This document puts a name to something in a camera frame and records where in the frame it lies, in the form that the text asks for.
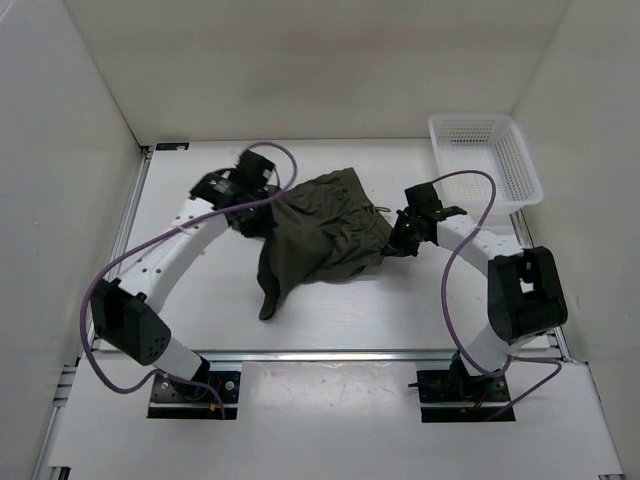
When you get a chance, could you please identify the white perforated plastic basket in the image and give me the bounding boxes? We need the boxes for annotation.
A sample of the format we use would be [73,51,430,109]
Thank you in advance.
[428,113,544,226]

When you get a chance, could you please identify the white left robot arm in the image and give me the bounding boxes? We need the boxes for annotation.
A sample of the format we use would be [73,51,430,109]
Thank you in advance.
[81,163,280,400]

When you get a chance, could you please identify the olive green shorts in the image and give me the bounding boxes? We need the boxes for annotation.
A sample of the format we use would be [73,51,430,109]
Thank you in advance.
[257,167,392,321]

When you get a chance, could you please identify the aluminium front rail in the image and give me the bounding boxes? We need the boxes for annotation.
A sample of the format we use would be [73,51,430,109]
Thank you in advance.
[199,349,454,363]

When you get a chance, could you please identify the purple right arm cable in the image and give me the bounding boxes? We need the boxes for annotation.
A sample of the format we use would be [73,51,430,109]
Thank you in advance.
[433,170,566,420]

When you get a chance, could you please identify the small blue label sticker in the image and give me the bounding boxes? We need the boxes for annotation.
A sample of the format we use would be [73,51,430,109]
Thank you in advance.
[155,142,190,151]

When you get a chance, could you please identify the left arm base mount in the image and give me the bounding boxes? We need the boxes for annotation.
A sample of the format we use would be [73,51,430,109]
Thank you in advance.
[147,367,242,421]

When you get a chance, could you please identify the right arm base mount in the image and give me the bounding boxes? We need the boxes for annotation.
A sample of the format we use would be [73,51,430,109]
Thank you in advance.
[408,353,516,424]

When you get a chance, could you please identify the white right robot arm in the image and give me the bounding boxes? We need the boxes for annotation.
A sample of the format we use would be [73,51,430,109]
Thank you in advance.
[382,182,568,400]

